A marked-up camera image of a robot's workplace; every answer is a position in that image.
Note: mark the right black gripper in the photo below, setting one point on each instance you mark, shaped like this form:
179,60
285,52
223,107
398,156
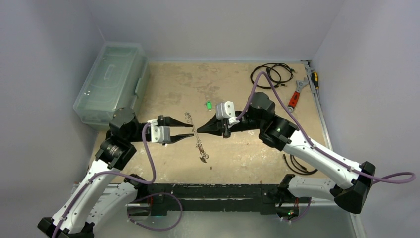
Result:
224,126

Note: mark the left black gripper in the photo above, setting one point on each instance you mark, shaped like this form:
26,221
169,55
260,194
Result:
170,122

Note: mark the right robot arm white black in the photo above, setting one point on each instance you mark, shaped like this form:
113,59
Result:
344,183

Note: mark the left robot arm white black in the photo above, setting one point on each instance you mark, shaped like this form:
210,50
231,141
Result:
105,189

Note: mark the green tagged key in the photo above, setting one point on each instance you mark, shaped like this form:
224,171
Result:
209,105

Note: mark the clear plastic storage box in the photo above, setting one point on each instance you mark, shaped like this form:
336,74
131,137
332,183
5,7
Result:
117,79

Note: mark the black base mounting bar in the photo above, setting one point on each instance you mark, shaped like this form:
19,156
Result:
266,199

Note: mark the yellow black screwdriver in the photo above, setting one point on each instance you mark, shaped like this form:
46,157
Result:
315,81

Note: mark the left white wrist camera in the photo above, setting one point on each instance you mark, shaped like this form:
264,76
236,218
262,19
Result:
159,133

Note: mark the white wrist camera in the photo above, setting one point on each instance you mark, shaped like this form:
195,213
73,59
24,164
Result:
159,133
226,110

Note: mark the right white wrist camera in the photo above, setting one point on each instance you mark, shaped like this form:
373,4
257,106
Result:
226,110

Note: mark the red handled adjustable wrench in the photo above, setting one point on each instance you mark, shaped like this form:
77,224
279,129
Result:
295,97

